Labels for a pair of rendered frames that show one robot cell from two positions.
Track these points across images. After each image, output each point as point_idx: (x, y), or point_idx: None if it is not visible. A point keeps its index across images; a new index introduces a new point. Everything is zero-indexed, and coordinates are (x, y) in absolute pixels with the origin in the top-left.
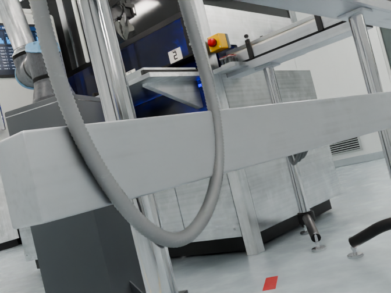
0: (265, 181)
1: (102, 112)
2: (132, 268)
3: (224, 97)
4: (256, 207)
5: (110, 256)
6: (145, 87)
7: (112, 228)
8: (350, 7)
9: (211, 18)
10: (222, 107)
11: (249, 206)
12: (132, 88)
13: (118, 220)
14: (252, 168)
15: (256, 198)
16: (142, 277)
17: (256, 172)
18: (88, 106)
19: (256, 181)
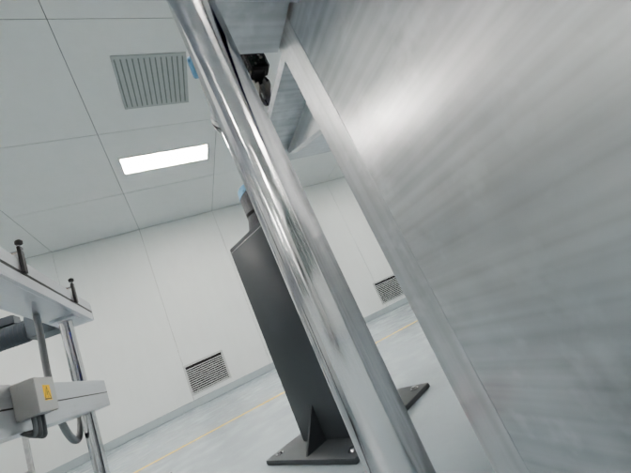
0: (543, 295)
1: (260, 238)
2: (315, 393)
3: (311, 81)
4: (501, 399)
5: (284, 378)
6: (297, 151)
7: (284, 354)
8: None
9: None
10: (316, 115)
11: (464, 384)
12: (311, 146)
13: (291, 345)
14: (451, 252)
15: (492, 365)
16: (330, 405)
17: (476, 264)
18: (247, 245)
19: (480, 300)
